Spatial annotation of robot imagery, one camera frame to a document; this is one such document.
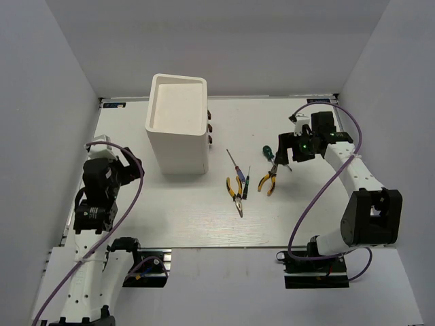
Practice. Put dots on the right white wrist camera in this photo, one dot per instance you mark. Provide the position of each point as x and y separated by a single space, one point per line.
299 120

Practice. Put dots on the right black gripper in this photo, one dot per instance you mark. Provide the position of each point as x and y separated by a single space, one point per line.
289 140

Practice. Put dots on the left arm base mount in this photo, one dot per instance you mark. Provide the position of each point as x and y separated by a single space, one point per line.
150 269

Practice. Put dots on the white drawer cabinet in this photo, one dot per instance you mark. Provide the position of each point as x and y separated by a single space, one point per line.
176 124

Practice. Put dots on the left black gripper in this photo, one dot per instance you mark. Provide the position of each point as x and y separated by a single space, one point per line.
132 168

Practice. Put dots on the black green precision screwdriver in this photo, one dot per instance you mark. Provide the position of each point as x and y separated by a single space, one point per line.
246 186

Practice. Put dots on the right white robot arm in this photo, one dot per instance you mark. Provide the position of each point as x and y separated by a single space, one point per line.
372 215

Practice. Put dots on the red blue screwdriver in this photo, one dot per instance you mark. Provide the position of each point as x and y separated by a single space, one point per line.
236 167

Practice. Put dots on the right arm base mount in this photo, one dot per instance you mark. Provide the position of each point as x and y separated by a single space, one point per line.
324 274

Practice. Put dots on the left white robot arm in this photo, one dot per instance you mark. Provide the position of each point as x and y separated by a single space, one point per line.
100 267

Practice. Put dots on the yellow long-nose pliers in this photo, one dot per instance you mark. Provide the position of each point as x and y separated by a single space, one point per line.
236 195

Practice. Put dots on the green stubby screwdriver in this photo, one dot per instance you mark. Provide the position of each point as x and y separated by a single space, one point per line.
268 154

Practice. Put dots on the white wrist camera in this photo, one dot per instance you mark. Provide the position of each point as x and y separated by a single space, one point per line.
299 120
101 150

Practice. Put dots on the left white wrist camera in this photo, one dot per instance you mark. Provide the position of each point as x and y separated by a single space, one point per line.
101 150

